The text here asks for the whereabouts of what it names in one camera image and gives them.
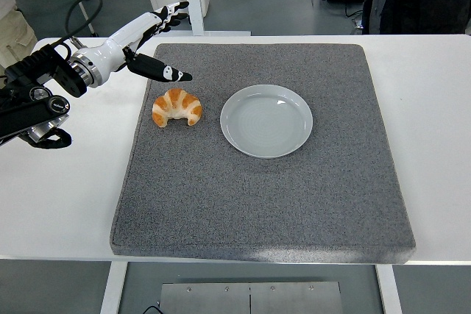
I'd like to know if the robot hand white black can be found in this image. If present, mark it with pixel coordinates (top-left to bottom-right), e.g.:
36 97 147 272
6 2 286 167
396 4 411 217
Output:
83 0 194 89

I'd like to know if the croissant bread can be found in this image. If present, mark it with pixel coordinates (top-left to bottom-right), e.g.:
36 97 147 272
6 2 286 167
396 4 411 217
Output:
152 88 203 128

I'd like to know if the grey round plate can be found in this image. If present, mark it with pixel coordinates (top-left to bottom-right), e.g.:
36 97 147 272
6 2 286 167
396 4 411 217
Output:
219 84 314 160

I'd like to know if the grey metal plate with screws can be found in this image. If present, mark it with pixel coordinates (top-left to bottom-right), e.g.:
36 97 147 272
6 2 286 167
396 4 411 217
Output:
158 281 344 314

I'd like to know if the person in light clothing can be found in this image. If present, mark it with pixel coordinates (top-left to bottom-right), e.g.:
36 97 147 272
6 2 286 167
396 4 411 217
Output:
0 0 39 68

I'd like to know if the grey speckled mat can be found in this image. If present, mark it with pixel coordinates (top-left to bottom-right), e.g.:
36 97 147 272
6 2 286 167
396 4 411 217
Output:
110 43 417 265

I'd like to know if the white table leg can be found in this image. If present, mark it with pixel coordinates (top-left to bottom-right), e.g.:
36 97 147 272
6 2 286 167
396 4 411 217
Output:
99 261 129 314
375 265 403 314

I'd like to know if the thin black floor cable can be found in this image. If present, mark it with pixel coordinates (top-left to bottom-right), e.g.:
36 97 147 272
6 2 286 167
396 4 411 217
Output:
344 0 365 19

